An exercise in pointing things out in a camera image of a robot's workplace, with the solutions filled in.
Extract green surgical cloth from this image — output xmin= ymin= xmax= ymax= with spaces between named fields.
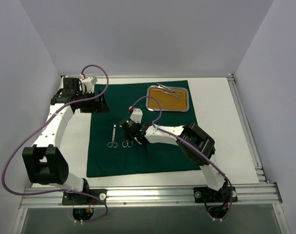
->
xmin=86 ymin=83 xmax=199 ymax=177

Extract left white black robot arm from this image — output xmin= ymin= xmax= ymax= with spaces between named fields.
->
xmin=22 ymin=76 xmax=109 ymax=204

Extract back aluminium rail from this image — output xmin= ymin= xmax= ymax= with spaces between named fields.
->
xmin=61 ymin=74 xmax=233 ymax=79

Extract metal tray yellow liner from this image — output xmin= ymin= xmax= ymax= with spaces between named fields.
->
xmin=146 ymin=86 xmax=189 ymax=112

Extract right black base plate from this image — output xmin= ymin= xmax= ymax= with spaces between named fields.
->
xmin=193 ymin=186 xmax=231 ymax=203

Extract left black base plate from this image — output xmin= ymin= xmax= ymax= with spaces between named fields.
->
xmin=61 ymin=189 xmax=107 ymax=206

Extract front aluminium rail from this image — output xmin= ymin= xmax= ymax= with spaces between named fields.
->
xmin=18 ymin=184 xmax=283 ymax=209

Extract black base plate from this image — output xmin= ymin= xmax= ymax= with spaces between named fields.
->
xmin=61 ymin=189 xmax=107 ymax=206
xmin=193 ymin=186 xmax=231 ymax=203

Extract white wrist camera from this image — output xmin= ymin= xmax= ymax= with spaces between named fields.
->
xmin=81 ymin=76 xmax=97 ymax=93
xmin=129 ymin=107 xmax=143 ymax=124

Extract right aluminium rail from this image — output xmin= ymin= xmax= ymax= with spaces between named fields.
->
xmin=227 ymin=74 xmax=269 ymax=184

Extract aluminium rail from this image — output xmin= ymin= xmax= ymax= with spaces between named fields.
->
xmin=227 ymin=74 xmax=269 ymax=184
xmin=18 ymin=184 xmax=283 ymax=209
xmin=61 ymin=74 xmax=233 ymax=79

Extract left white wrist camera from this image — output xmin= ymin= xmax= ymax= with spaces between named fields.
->
xmin=81 ymin=76 xmax=97 ymax=93

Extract silver needle holder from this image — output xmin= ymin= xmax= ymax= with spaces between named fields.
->
xmin=161 ymin=90 xmax=182 ymax=101

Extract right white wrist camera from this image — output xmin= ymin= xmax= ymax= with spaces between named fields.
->
xmin=129 ymin=107 xmax=143 ymax=124

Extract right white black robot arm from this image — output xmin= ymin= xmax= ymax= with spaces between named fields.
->
xmin=119 ymin=117 xmax=228 ymax=201

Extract silver surgical scissors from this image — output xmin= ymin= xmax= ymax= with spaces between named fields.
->
xmin=107 ymin=125 xmax=118 ymax=148

